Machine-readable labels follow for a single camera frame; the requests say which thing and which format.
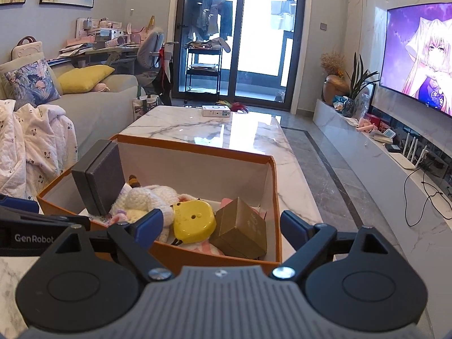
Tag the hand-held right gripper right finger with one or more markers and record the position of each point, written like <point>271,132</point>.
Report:
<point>295,227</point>

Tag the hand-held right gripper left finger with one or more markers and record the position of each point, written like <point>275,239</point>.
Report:
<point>146,227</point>

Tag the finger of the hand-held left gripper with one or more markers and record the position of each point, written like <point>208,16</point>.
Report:
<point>35,221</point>
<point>17,204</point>

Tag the white crochet bunny doll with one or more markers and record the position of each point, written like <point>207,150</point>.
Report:
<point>148,197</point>

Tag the bear doll with blue sweater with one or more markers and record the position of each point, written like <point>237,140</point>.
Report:
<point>134,182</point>

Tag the yellow rounded plastic case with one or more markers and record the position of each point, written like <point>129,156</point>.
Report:
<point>194,220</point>

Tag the gold cardboard box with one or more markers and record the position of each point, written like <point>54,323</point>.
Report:
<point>240,229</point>

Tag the white pink striped plush toy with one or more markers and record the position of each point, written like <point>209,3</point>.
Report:
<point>208,249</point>

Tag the dark grey gift box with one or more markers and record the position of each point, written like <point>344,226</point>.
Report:
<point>99,180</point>

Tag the pink card wallet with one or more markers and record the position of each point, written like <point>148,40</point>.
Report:
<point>227,203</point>

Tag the orange cardboard box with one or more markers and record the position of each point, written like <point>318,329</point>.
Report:
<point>212,266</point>

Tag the white printed quilt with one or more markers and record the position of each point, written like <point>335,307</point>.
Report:
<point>35,141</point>

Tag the white marble TV console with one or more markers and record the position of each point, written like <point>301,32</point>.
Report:
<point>356,152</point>

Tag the printed shopping bag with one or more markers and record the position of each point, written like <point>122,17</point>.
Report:
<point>143,107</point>

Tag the light grey sofa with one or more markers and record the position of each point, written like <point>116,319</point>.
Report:
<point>99,113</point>

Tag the pink object on console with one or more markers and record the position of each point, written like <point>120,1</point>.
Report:
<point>365,126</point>

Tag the blue floral pillow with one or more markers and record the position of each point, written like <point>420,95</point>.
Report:
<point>33,81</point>

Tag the small white device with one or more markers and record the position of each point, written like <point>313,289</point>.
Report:
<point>385,136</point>

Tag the blue plant vase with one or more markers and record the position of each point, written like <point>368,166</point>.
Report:
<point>348,108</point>

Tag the white wifi router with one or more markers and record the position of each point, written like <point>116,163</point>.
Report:
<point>408,160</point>

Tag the red box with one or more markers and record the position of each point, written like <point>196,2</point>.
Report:
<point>372,120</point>

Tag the red feather toy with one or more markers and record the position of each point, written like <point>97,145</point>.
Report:
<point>238,107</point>

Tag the small white box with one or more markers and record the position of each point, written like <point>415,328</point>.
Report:
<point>216,111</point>

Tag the gold vase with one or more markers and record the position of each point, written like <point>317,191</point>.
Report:
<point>335,90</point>

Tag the yellow pillow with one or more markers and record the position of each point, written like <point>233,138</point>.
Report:
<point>84,77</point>

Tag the white bear-shaped bag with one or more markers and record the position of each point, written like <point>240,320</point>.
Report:
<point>26,49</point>

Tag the green potted plant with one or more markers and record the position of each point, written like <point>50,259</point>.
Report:
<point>358,81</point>

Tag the dried flower bunch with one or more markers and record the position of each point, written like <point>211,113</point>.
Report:
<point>332,63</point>

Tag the black rolling cart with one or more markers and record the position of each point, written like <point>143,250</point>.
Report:
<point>203,67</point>

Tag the grey office chair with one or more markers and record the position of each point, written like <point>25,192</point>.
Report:
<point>150,53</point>

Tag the grey study desk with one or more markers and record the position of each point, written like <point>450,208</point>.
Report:
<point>116,54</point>

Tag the pile of desk clutter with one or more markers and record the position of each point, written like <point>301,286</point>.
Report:
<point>106,35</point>

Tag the glass sliding door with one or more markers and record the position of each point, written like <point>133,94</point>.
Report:
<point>236,42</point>

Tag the hanging dark clothes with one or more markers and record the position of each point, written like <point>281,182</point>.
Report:
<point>212,17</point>

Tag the wall-mounted television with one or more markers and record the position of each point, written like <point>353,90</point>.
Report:
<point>416,53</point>

